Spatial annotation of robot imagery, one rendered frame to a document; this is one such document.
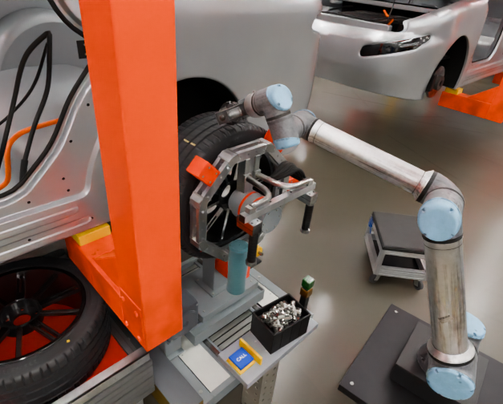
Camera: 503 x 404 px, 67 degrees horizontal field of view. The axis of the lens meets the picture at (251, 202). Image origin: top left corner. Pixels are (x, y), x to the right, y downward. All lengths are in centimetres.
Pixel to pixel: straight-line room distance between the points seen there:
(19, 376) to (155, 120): 102
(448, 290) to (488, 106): 363
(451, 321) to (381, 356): 57
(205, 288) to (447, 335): 121
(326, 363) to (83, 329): 123
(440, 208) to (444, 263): 19
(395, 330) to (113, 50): 172
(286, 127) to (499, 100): 368
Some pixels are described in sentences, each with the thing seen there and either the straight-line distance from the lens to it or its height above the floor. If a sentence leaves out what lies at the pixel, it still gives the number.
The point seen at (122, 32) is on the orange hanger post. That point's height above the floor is 161.
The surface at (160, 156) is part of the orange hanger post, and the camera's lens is 108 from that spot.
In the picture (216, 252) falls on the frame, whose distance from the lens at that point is 169.
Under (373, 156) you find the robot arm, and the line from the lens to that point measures 139.
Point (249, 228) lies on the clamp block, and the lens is 140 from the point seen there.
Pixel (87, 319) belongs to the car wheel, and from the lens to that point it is 171.
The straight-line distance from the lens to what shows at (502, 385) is 212.
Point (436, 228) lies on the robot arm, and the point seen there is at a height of 113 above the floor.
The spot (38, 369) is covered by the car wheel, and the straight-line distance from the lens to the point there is 163.
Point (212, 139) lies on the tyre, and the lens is 152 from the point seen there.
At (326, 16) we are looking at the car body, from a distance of 428.
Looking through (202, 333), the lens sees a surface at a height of 15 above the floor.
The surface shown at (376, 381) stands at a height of 30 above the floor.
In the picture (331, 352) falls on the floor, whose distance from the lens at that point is 227.
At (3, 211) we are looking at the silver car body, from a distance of 161.
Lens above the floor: 176
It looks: 32 degrees down
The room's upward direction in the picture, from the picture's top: 5 degrees clockwise
